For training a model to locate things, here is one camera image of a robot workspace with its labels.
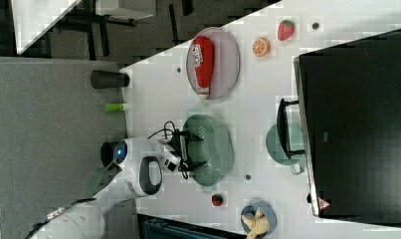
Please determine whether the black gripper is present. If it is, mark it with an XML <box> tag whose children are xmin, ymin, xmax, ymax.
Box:
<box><xmin>170</xmin><ymin>129</ymin><xmax>206</xmax><ymax>171</ymax></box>

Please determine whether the green plastic strainer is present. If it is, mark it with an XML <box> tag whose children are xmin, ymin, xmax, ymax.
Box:
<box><xmin>183</xmin><ymin>110</ymin><xmax>234</xmax><ymax>187</ymax></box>

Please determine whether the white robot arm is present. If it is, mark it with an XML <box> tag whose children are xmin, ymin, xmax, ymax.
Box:
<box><xmin>25</xmin><ymin>130</ymin><xmax>203</xmax><ymax>239</ymax></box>

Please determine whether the small red strawberry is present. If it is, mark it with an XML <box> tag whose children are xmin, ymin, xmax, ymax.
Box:
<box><xmin>211</xmin><ymin>194</ymin><xmax>223</xmax><ymax>206</ymax></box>

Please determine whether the green mug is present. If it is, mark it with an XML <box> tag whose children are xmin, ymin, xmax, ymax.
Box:
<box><xmin>266</xmin><ymin>123</ymin><xmax>305</xmax><ymax>175</ymax></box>

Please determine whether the blue bowl with chips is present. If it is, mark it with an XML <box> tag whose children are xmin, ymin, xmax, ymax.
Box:
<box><xmin>240</xmin><ymin>200</ymin><xmax>277</xmax><ymax>239</ymax></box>

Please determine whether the green marker pen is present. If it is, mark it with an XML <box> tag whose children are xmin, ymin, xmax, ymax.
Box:
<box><xmin>104</xmin><ymin>104</ymin><xmax>129</xmax><ymax>113</ymax></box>

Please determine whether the grey round plate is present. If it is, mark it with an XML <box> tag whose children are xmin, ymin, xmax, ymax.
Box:
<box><xmin>186</xmin><ymin>27</ymin><xmax>240</xmax><ymax>100</ymax></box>

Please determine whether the red ketchup bottle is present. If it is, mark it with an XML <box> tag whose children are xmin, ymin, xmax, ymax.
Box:
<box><xmin>191</xmin><ymin>36</ymin><xmax>214</xmax><ymax>100</ymax></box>

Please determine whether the orange slice toy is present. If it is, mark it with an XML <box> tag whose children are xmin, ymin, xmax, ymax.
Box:
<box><xmin>252</xmin><ymin>38</ymin><xmax>271</xmax><ymax>57</ymax></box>

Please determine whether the large red strawberry toy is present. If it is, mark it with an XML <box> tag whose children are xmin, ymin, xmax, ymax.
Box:
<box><xmin>278</xmin><ymin>20</ymin><xmax>296</xmax><ymax>41</ymax></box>

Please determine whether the black toaster oven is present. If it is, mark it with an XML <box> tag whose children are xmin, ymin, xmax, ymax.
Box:
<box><xmin>277</xmin><ymin>29</ymin><xmax>401</xmax><ymax>228</ymax></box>

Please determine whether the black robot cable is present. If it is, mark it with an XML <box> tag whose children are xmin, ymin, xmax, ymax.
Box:
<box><xmin>146</xmin><ymin>120</ymin><xmax>177</xmax><ymax>140</ymax></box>

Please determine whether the black cylinder post lower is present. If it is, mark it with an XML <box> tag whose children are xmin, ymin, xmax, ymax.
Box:
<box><xmin>100</xmin><ymin>142</ymin><xmax>116</xmax><ymax>167</ymax></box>

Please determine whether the black cylinder post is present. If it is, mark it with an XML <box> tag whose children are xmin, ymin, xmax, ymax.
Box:
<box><xmin>91</xmin><ymin>71</ymin><xmax>130</xmax><ymax>89</ymax></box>
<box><xmin>100</xmin><ymin>142</ymin><xmax>116</xmax><ymax>167</ymax></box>

